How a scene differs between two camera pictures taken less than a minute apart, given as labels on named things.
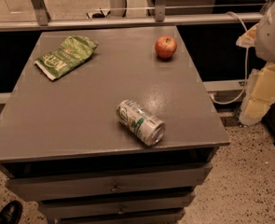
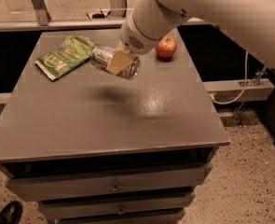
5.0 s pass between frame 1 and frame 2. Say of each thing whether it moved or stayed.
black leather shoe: stayed
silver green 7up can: moved
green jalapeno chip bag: stayed
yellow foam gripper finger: moved
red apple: stayed
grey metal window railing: stayed
